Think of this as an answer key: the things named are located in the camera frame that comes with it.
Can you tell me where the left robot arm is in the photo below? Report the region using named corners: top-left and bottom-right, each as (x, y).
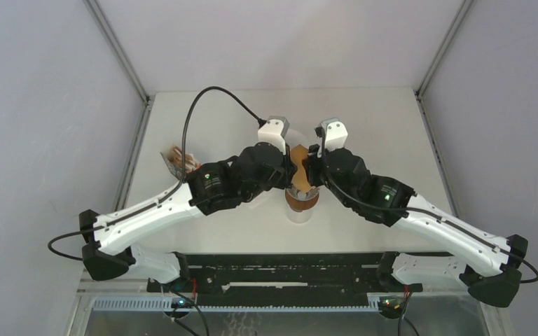
top-left (79, 142), bottom-right (297, 292)

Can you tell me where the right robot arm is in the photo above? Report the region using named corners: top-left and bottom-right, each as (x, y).
top-left (303, 144), bottom-right (528, 308)

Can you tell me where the clear glass with brown band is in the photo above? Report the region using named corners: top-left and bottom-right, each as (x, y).
top-left (286, 206), bottom-right (313, 225)

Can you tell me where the clear glass dripper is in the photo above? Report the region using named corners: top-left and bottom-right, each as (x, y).
top-left (286, 186), bottom-right (320, 202)

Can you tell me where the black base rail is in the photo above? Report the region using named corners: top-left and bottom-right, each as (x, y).
top-left (96, 252), bottom-right (437, 312)

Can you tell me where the dark wooden ring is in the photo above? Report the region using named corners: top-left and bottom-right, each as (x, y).
top-left (284, 190), bottom-right (320, 214)

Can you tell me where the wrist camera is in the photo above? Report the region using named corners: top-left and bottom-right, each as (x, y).
top-left (315, 118), bottom-right (348, 151)
top-left (257, 116), bottom-right (289, 155)

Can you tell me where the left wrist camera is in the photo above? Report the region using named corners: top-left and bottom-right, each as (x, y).
top-left (257, 116), bottom-right (289, 155)

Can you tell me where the brown paper coffee filter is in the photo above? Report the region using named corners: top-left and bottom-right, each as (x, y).
top-left (290, 146), bottom-right (312, 191)

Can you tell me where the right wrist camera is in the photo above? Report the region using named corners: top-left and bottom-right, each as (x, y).
top-left (315, 118), bottom-right (348, 151)

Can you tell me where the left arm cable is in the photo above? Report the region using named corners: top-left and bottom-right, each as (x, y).
top-left (47, 86), bottom-right (268, 263)

